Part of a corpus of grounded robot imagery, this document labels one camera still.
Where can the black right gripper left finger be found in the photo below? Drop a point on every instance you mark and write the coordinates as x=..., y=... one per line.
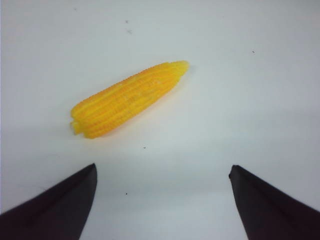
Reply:
x=59, y=213

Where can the yellow plastic corn cob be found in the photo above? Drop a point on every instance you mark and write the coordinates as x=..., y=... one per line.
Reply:
x=110, y=108

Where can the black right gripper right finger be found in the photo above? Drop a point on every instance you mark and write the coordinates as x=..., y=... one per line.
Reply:
x=267, y=213

